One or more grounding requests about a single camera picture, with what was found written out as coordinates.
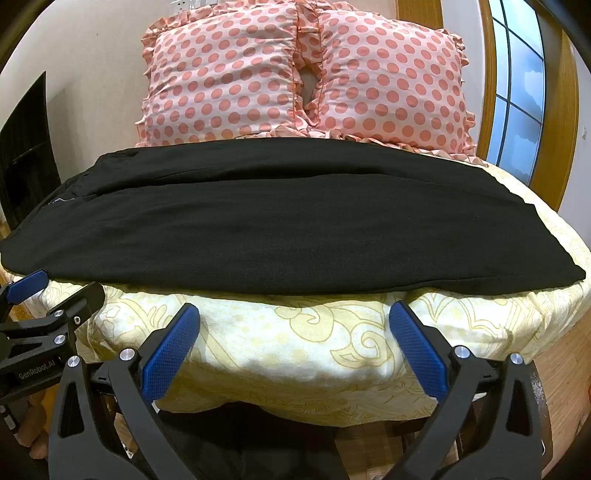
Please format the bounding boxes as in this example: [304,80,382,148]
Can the wooden window frame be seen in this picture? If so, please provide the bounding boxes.
[396,0,581,209]

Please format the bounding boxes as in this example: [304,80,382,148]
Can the glass window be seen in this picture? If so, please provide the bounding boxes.
[486,0,546,182]

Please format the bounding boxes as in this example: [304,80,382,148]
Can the person's left hand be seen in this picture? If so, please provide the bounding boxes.
[18,397,49,459]

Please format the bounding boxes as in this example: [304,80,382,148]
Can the white wall socket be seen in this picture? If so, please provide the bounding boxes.
[170,0,214,13]

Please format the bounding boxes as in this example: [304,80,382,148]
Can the dark wooden bed frame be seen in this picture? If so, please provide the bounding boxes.
[526,357,555,467]

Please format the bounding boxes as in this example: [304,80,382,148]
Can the yellow patterned bed cover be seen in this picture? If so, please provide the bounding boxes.
[0,151,591,428]

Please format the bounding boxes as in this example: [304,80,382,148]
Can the dark cabinet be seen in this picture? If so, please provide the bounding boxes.
[0,71,64,219]

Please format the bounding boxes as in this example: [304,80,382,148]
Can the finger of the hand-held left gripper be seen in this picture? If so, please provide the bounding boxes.
[0,282,106,348]
[0,270,49,306]

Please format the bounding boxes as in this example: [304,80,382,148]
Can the pink polka dot pillow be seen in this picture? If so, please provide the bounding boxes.
[135,1,311,149]
[295,0,477,158]

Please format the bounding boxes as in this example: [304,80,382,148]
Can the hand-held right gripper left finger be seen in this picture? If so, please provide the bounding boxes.
[48,302,201,480]

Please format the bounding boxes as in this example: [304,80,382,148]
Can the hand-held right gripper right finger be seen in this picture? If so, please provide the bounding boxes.
[389,301,549,480]

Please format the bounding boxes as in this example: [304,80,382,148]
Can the black pants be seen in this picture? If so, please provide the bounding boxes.
[0,137,588,297]

